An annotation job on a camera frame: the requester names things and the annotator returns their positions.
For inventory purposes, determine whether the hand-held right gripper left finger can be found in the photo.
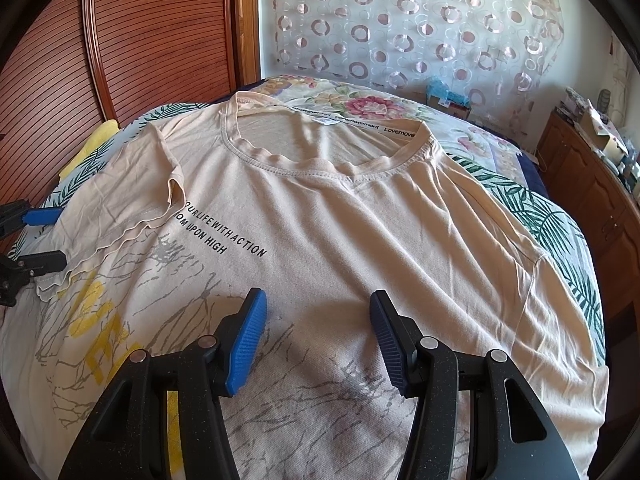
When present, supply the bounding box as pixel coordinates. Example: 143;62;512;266
57;287;268;480

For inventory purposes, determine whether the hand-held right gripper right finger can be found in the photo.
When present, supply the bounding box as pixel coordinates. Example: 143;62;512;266
369;289;576;480

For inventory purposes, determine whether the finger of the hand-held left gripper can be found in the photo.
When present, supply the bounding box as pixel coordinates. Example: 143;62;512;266
0;201;62;238
0;251;68;307

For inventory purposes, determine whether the beige printed t-shirt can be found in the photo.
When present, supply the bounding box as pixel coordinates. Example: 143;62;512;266
30;91;608;480

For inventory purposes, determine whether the yellow plush toy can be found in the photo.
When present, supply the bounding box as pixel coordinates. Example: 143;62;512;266
59;121;121;181

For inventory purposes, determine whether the leaf print blanket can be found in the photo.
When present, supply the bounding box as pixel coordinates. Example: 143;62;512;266
0;102;611;461

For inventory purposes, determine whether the navy blue bedsheet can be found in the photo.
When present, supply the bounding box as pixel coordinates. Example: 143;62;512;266
515;152;546;196

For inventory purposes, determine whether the floral quilt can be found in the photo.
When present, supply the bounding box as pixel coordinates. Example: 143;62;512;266
250;75;531;181

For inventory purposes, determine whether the small cardboard box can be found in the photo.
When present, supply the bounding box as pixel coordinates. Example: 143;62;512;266
425;77;472;120

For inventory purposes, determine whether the wooden cabinet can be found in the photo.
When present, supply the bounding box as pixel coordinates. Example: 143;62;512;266
537;110;640;281

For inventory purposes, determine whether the blue plastic bag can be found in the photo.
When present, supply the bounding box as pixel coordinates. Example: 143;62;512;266
426;79;468;103

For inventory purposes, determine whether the open cardboard box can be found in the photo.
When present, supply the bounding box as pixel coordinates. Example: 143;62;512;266
575;102;628;161

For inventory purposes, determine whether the stack of patterned cloths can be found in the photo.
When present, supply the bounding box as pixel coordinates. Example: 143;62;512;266
559;87;588;121

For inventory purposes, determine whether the sheer circle pattern curtain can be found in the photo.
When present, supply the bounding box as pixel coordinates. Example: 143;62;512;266
260;0;566;111

